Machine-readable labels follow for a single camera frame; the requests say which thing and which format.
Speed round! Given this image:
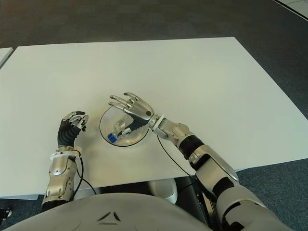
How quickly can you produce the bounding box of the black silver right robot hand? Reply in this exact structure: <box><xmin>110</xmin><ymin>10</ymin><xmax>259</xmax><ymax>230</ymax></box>
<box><xmin>108</xmin><ymin>92</ymin><xmax>154</xmax><ymax>137</ymax></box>

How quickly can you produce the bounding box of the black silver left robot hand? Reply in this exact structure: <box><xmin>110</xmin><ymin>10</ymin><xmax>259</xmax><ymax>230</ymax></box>
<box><xmin>57</xmin><ymin>110</ymin><xmax>89</xmax><ymax>148</ymax></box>

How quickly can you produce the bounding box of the clear water bottle blue cap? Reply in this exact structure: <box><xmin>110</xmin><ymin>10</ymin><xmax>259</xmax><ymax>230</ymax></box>
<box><xmin>107</xmin><ymin>117</ymin><xmax>132</xmax><ymax>142</ymax></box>

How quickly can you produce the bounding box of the white plate with black rim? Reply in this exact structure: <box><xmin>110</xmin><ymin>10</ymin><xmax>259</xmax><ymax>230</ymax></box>
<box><xmin>99</xmin><ymin>104</ymin><xmax>148</xmax><ymax>146</ymax></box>

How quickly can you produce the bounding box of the grey robot torso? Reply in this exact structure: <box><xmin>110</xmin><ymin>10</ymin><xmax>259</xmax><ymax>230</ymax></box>
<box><xmin>4</xmin><ymin>192</ymin><xmax>210</xmax><ymax>231</ymax></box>

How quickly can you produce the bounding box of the black stand with caster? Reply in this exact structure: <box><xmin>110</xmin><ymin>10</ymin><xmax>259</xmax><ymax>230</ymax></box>
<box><xmin>0</xmin><ymin>206</ymin><xmax>13</xmax><ymax>221</ymax></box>

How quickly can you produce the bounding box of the neighbouring white table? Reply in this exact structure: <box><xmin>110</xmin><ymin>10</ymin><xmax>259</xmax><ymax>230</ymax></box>
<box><xmin>0</xmin><ymin>47</ymin><xmax>13</xmax><ymax>69</ymax></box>

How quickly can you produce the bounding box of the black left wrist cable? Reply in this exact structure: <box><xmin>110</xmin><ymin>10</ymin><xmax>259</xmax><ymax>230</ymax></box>
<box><xmin>73</xmin><ymin>156</ymin><xmax>97</xmax><ymax>200</ymax></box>

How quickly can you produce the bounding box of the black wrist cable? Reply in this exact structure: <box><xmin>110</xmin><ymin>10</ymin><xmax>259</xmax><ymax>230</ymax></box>
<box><xmin>156</xmin><ymin>134</ymin><xmax>193</xmax><ymax>176</ymax></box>
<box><xmin>73</xmin><ymin>156</ymin><xmax>97</xmax><ymax>200</ymax></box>

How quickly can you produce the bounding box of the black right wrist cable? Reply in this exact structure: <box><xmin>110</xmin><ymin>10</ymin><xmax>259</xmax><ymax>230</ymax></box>
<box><xmin>156</xmin><ymin>134</ymin><xmax>193</xmax><ymax>176</ymax></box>

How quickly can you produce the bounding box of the silver cylindrical pedestal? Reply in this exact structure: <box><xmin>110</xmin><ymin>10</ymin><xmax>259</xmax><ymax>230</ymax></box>
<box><xmin>148</xmin><ymin>179</ymin><xmax>179</xmax><ymax>205</ymax></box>

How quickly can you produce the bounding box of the metal floor bracket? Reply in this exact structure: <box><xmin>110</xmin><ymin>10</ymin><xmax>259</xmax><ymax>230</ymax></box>
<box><xmin>201</xmin><ymin>191</ymin><xmax>217</xmax><ymax>229</ymax></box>

